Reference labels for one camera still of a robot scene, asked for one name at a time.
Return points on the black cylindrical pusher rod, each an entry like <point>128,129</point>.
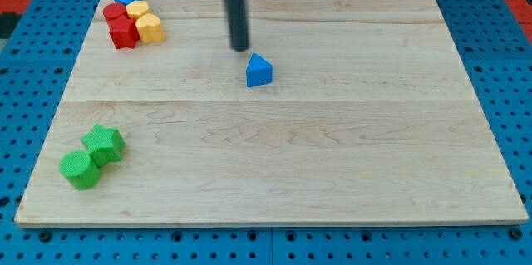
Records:
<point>238,24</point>

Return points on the blue triangle block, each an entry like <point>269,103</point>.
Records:
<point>259,71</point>

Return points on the yellow heart block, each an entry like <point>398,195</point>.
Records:
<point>150,29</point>

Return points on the yellow pentagon block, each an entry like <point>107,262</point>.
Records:
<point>137,9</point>

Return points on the red cylinder block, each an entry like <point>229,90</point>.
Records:
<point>114,11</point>

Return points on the red star block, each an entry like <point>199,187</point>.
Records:
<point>123,32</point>

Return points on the light wooden board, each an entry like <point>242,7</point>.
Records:
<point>371,121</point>

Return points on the green star block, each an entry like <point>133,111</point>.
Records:
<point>104,144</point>

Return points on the green cylinder block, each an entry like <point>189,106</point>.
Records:
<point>78,168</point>

